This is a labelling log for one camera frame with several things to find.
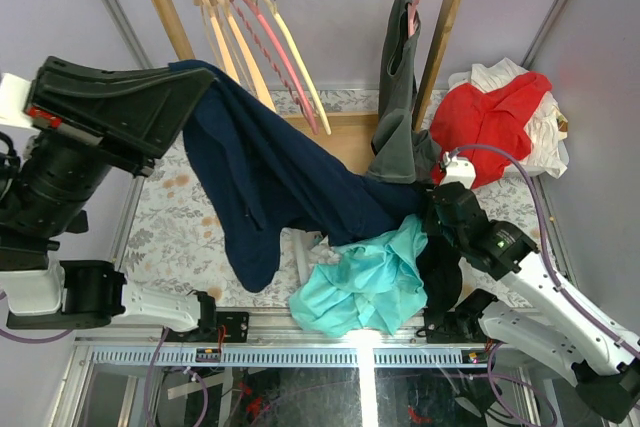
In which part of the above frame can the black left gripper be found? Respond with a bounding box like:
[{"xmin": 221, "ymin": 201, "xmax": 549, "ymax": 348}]
[{"xmin": 2, "ymin": 46, "xmax": 216, "ymax": 228}]

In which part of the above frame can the navy blue t-shirt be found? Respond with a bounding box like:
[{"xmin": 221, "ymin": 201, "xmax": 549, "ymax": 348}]
[{"xmin": 169, "ymin": 60, "xmax": 425, "ymax": 293}]

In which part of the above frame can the cream plastic hanger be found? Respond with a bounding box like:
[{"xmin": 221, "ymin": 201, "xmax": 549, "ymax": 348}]
[{"xmin": 264, "ymin": 0, "xmax": 332, "ymax": 135}]

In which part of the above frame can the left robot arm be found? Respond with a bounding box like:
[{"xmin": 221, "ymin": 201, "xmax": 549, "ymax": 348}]
[{"xmin": 1, "ymin": 56, "xmax": 219, "ymax": 342}]

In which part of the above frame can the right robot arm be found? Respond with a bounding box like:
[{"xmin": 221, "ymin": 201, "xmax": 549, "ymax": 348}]
[{"xmin": 425, "ymin": 182, "xmax": 639, "ymax": 423}]

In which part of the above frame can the light wooden hanger left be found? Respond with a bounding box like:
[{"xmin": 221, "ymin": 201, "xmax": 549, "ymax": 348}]
[{"xmin": 193, "ymin": 0, "xmax": 251, "ymax": 87}]

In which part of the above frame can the light wooden hanger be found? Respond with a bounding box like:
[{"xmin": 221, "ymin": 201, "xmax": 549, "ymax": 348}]
[
  {"xmin": 222, "ymin": 0, "xmax": 276, "ymax": 112},
  {"xmin": 193, "ymin": 0, "xmax": 251, "ymax": 87}
]

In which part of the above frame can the pink twisted-bar hanger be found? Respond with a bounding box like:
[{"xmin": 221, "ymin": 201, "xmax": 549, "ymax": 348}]
[{"xmin": 231, "ymin": 0, "xmax": 319, "ymax": 134}]

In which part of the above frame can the grey t-shirt on hanger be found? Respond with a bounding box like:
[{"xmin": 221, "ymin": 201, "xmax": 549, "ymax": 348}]
[{"xmin": 367, "ymin": 0, "xmax": 441, "ymax": 184}]

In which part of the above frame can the teal t-shirt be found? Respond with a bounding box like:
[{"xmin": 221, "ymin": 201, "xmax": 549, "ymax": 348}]
[{"xmin": 289, "ymin": 214, "xmax": 428, "ymax": 338}]

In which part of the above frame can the black t-shirt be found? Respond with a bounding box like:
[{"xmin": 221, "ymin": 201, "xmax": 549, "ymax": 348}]
[{"xmin": 416, "ymin": 236, "xmax": 463, "ymax": 331}]

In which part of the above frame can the red t-shirt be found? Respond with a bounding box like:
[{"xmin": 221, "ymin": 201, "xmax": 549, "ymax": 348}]
[{"xmin": 430, "ymin": 72, "xmax": 552, "ymax": 161}]

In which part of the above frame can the floral table mat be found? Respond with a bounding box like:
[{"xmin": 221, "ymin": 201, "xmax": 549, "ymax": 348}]
[{"xmin": 121, "ymin": 90, "xmax": 540, "ymax": 308}]

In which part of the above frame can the white garment pile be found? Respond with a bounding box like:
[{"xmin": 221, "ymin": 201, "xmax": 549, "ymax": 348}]
[{"xmin": 448, "ymin": 58, "xmax": 569, "ymax": 178}]

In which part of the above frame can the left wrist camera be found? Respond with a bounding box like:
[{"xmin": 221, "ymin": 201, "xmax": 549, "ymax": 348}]
[{"xmin": 0, "ymin": 73, "xmax": 32, "ymax": 129}]

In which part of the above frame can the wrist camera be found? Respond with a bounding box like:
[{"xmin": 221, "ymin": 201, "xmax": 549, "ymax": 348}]
[
  {"xmin": 0, "ymin": 73, "xmax": 32, "ymax": 129},
  {"xmin": 439, "ymin": 152, "xmax": 476, "ymax": 189}
]

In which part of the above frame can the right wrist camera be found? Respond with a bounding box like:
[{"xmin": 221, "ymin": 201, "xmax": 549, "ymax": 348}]
[{"xmin": 439, "ymin": 152, "xmax": 476, "ymax": 189}]

